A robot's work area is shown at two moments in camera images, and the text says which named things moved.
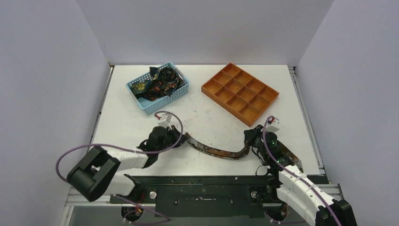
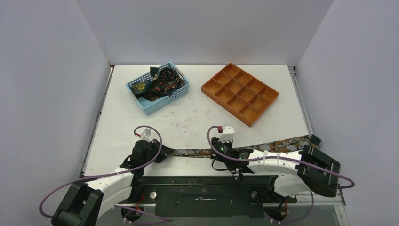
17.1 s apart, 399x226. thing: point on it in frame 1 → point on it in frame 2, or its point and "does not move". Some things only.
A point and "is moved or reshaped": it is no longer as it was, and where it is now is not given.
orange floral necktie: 287,150 is moved or reshaped
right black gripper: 253,137 → 227,154
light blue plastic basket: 151,107 does not move
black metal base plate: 203,195 does not move
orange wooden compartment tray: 243,95 does not move
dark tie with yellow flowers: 140,85 does not move
